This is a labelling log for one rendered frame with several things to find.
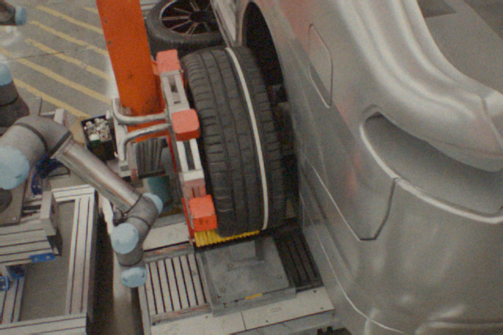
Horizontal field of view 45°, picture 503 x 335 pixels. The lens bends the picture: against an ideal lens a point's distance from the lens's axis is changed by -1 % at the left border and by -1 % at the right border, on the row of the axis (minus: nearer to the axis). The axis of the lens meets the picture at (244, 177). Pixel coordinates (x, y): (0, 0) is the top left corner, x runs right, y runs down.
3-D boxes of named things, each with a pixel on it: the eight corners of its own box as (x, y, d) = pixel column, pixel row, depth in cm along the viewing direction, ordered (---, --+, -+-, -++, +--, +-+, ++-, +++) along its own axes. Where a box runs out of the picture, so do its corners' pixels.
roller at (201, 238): (266, 234, 233) (266, 224, 229) (191, 251, 230) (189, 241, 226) (262, 223, 238) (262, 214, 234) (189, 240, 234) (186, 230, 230)
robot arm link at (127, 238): (122, 211, 174) (129, 235, 182) (104, 239, 167) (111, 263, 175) (146, 216, 172) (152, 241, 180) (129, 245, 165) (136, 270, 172)
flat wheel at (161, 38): (132, 45, 381) (125, 11, 365) (218, 10, 407) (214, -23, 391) (188, 91, 341) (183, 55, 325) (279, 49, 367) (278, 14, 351)
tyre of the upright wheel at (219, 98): (260, 28, 184) (233, 58, 249) (184, 42, 181) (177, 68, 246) (300, 238, 189) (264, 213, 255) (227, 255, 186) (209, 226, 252)
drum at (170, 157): (200, 177, 216) (195, 147, 206) (141, 189, 213) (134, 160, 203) (193, 152, 226) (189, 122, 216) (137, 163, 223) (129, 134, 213)
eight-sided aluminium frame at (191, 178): (215, 255, 215) (199, 138, 178) (197, 259, 215) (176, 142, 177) (190, 157, 254) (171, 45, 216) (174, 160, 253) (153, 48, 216)
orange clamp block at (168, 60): (181, 73, 213) (177, 49, 213) (159, 77, 212) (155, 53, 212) (181, 77, 220) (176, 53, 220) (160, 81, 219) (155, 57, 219)
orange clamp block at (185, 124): (200, 138, 189) (200, 129, 180) (175, 142, 188) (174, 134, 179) (195, 116, 190) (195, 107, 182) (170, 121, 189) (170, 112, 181)
